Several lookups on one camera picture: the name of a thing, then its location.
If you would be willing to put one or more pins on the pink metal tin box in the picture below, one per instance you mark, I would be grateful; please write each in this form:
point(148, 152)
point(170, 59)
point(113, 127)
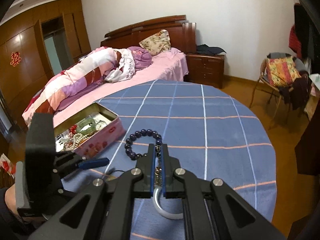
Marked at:
point(87, 141)

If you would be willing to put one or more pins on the colourful patchwork cushion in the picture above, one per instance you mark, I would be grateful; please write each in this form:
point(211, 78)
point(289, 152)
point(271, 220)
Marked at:
point(281, 72)

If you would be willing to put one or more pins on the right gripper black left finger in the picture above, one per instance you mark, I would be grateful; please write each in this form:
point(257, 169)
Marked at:
point(102, 210)

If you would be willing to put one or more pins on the dark clothes on nightstand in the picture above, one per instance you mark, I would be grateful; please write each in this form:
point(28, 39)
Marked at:
point(207, 50)

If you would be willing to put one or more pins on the blue plaid tablecloth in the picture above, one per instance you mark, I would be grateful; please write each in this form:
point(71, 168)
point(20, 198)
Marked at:
point(212, 134)

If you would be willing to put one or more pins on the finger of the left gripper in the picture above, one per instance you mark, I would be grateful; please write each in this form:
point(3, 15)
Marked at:
point(93, 163)

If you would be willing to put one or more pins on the rattan chair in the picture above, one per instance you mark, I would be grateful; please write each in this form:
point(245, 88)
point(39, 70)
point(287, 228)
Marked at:
point(295, 95)

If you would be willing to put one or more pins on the red double happiness sticker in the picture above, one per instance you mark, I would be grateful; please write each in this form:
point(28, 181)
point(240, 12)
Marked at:
point(15, 59)

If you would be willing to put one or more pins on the wooden nightstand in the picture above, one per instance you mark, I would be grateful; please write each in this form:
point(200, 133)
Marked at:
point(205, 69)

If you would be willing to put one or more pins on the pale jade bangle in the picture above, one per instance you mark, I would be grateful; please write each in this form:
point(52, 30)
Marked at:
point(168, 208)

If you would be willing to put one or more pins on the person's left hand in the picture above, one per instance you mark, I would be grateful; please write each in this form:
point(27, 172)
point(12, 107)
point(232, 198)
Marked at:
point(10, 200)

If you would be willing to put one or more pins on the patchwork pink quilt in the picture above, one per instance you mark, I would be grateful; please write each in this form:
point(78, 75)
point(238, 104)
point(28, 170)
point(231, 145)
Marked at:
point(105, 64)

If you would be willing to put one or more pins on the hanging dark coats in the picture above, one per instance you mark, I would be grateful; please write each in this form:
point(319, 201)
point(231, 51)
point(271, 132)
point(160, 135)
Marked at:
point(304, 39)

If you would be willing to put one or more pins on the dark wooden cabinet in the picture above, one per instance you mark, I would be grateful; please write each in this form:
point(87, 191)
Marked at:
point(307, 150)

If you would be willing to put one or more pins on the floral pillow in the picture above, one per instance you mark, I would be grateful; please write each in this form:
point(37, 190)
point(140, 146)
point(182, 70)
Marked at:
point(157, 43)

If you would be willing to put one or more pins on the purple garment on bed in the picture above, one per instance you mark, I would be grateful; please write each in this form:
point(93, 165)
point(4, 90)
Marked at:
point(142, 57)

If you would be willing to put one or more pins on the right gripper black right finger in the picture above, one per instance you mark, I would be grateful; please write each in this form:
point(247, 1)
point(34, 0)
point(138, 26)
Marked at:
point(212, 209)

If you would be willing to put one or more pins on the pink bed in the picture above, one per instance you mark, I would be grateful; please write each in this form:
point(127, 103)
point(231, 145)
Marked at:
point(170, 65)

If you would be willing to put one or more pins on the silver wrist watch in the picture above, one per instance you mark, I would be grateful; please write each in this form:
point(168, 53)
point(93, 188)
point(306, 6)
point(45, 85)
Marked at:
point(100, 125)

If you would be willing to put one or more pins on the wooden headboard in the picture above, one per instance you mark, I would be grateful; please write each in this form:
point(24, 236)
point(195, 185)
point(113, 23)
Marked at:
point(176, 30)

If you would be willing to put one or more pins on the red knot jade pendant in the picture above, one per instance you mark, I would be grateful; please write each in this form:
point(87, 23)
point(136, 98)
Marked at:
point(72, 129)

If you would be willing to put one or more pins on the wooden wardrobe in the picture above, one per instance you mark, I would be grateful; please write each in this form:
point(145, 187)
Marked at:
point(24, 33)

